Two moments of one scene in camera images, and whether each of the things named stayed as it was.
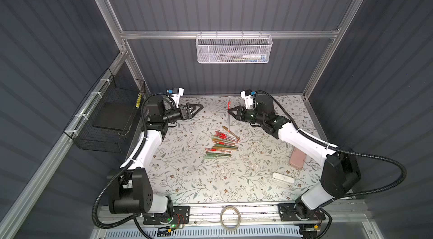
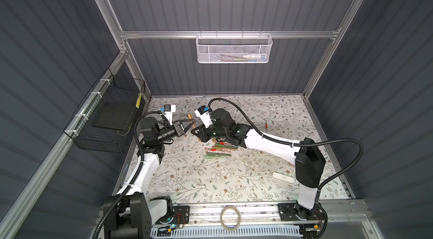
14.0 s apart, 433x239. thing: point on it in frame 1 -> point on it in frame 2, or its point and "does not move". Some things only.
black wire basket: (102, 122) does not move
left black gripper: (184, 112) -> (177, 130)
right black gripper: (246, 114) -> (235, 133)
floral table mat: (215, 155) does not move
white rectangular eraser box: (280, 177) does not move
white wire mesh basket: (233, 48) does not move
